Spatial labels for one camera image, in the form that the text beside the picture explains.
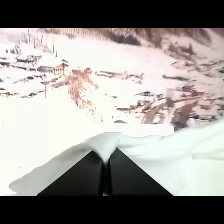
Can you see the white garment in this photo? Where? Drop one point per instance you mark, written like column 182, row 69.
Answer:
column 186, row 160

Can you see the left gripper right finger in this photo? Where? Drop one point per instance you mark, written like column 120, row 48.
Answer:
column 133, row 178

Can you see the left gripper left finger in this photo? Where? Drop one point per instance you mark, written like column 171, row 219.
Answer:
column 83, row 178

